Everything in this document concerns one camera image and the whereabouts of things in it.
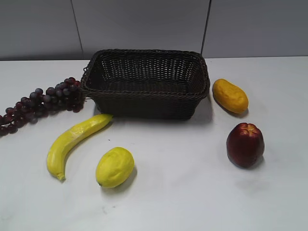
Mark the yellow banana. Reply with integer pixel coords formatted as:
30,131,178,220
47,114,113,182

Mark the dark red apple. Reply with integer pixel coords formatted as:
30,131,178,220
226,123,265,168

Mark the dark brown woven basket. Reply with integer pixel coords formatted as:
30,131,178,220
81,49,210,120

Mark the yellow lemon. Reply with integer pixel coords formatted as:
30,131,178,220
95,147,135,188

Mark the orange-yellow mango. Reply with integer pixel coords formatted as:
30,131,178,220
212,79,249,114

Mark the dark purple grape bunch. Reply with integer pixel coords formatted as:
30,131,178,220
0,77,85,137

